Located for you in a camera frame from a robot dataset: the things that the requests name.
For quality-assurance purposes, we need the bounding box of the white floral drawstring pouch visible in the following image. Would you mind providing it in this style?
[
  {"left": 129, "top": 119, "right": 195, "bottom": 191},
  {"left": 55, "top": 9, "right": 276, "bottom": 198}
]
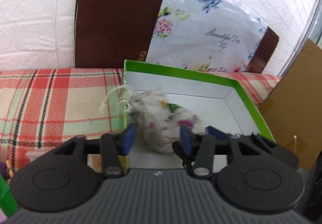
[{"left": 100, "top": 85, "right": 204, "bottom": 154}]

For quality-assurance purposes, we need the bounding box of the purple doll figure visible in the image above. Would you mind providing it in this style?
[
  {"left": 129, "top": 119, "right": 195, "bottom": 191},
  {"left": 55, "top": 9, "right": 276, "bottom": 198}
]
[{"left": 0, "top": 160, "right": 14, "bottom": 180}]

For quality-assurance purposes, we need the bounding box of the green triangular box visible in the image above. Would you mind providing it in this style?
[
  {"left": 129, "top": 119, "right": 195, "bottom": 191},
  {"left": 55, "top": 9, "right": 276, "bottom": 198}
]
[{"left": 0, "top": 176, "right": 19, "bottom": 217}]

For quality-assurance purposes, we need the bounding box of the green cardboard box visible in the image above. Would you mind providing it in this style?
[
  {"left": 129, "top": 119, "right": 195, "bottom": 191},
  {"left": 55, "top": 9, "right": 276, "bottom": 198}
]
[{"left": 120, "top": 60, "right": 272, "bottom": 169}]

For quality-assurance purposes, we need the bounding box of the brown cardboard box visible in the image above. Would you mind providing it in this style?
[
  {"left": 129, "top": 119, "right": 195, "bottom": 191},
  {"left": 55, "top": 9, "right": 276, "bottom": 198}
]
[{"left": 259, "top": 39, "right": 322, "bottom": 170}]

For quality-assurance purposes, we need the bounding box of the floral plastic bedding bag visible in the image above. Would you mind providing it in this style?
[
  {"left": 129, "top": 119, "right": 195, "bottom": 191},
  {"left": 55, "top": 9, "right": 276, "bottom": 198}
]
[{"left": 146, "top": 0, "right": 267, "bottom": 72}]

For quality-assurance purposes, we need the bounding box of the brown headboard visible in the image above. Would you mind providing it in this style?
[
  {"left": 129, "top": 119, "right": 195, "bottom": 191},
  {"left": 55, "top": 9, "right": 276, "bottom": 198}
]
[{"left": 74, "top": 0, "right": 279, "bottom": 73}]

